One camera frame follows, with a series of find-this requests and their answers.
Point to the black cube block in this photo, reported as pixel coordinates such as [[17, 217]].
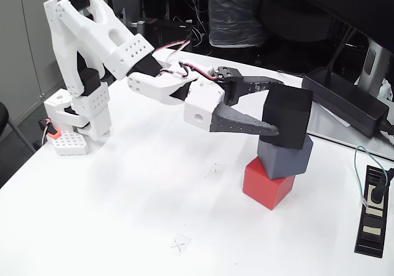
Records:
[[289, 112]]

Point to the grey cube block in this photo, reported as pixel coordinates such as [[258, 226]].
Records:
[[286, 162]]

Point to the plastic wrapped black bin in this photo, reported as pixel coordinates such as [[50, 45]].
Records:
[[231, 20]]

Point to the red cube block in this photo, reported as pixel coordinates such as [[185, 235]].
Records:
[[261, 186]]

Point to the black computer case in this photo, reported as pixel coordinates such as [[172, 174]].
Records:
[[172, 32]]

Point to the silver monitor stand base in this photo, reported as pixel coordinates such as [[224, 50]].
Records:
[[323, 128]]

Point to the white paper sheet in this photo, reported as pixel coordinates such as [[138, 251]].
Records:
[[337, 117]]

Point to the black power adapter brick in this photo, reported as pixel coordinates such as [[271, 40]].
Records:
[[341, 100]]

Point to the silver monitor stand neck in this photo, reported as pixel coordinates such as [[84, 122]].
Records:
[[374, 63]]

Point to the white crumpled plastic bag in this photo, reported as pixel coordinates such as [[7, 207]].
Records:
[[387, 89]]

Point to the white perforated clamp plate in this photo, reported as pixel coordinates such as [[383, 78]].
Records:
[[69, 143]]

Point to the black power plug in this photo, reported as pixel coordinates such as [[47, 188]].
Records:
[[377, 194]]

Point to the black power strip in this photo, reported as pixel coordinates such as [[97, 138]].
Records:
[[372, 226]]

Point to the black office chair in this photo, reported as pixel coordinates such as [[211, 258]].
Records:
[[3, 116]]

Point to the silver metal post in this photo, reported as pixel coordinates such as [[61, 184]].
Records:
[[139, 28]]

